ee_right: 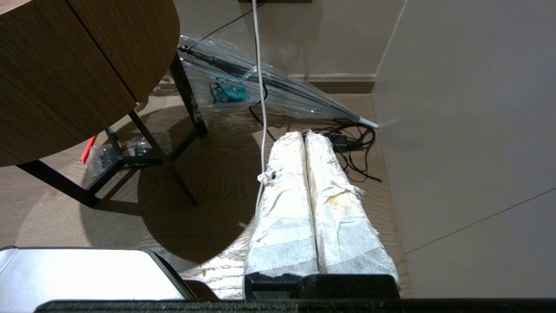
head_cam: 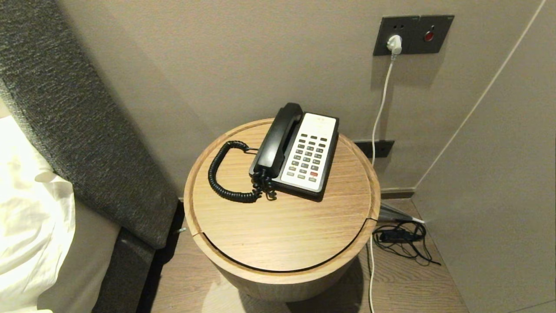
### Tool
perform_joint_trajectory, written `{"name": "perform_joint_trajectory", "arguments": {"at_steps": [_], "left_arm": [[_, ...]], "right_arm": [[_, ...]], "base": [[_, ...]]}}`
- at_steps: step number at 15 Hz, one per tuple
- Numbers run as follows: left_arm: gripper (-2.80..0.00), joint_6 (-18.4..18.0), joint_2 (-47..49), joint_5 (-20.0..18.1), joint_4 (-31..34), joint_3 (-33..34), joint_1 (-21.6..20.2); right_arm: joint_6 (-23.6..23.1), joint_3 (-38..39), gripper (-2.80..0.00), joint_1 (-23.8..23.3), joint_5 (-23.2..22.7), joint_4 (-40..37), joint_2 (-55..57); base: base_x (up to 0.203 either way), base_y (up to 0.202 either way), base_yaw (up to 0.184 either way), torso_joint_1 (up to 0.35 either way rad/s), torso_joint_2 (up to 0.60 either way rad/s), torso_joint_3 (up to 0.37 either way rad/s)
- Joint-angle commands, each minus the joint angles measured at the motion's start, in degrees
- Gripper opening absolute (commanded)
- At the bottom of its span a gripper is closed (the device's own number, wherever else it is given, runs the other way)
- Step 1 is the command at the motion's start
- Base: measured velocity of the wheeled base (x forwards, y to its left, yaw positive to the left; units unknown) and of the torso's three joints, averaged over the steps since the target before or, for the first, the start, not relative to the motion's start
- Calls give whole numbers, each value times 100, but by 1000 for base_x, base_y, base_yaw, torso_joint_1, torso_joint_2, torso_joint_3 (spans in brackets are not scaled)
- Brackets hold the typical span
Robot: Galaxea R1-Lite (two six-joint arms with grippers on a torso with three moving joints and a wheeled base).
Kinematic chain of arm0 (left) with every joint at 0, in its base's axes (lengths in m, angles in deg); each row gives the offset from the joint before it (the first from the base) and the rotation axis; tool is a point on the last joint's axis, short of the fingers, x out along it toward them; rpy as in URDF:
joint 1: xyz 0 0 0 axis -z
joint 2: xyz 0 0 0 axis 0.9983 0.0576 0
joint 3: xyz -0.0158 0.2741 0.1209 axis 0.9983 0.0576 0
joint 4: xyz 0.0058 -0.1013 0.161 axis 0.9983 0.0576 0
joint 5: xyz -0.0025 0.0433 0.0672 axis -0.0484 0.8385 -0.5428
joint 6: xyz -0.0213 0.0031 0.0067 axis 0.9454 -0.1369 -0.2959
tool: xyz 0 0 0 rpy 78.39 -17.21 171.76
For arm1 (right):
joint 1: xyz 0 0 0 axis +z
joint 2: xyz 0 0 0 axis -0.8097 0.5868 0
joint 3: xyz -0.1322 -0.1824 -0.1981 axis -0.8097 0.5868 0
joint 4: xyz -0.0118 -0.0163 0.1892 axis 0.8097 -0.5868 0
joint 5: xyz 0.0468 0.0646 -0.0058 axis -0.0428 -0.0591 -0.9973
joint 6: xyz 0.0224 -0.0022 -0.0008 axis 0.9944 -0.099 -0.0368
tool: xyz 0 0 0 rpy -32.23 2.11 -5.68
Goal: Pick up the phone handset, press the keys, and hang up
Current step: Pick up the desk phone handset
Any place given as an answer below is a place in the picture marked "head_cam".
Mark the white pillow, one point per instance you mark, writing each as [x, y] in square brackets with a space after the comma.
[30, 208]

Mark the black telephone handset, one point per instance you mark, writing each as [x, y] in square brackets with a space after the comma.
[278, 134]

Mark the white power plug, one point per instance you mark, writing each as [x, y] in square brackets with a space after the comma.
[394, 42]

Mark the grey fabric headboard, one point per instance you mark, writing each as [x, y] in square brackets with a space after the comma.
[87, 130]

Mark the small dark wall socket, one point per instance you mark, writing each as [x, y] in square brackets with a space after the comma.
[384, 148]

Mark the black phone base white keypad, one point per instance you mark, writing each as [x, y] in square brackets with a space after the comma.
[310, 152]

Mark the beige bed sheet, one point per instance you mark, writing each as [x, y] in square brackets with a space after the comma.
[82, 261]

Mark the dark panel with red button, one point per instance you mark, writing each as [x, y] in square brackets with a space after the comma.
[438, 41]

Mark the round wooden side table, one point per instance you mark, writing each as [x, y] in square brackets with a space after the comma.
[282, 234]

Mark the dark grey wall socket panel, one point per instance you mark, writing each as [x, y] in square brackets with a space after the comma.
[382, 30]

